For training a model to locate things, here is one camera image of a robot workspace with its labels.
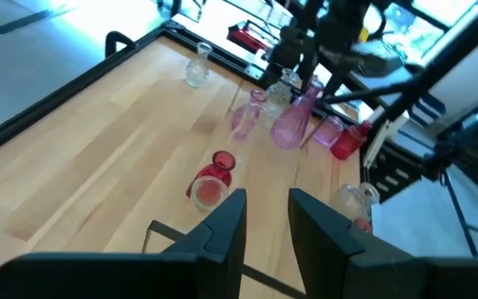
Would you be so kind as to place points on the clear glass bottle vase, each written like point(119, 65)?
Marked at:
point(197, 70)

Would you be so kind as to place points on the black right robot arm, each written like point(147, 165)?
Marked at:
point(284, 58)

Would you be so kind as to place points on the black metal table frame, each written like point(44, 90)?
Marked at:
point(56, 101)

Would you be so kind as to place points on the clear glass carafe vase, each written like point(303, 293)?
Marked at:
point(209, 194)

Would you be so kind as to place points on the red black tool case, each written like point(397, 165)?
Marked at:
point(247, 37)

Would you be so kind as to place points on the large clear star-cut vase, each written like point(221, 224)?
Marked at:
point(353, 203)

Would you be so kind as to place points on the red ribbed glass bottle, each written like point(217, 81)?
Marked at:
point(347, 143)

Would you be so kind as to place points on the tall pink ribbed glass vase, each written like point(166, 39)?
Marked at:
point(291, 126)

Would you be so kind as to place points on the pink glass bulb vase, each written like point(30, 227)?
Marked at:
point(245, 120)

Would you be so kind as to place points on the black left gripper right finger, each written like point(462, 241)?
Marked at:
point(388, 278)

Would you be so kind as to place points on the clear embossed round glass vase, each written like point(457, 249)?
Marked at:
point(280, 93)

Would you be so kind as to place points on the red glass bulb vase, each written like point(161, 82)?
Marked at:
point(218, 168)
point(363, 226)

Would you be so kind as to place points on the wide pink ribbed glass jar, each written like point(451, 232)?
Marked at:
point(328, 132)

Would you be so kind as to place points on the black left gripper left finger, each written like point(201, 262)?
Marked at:
point(139, 278)

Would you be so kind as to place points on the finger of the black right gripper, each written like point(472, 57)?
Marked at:
point(310, 62)
point(338, 76)

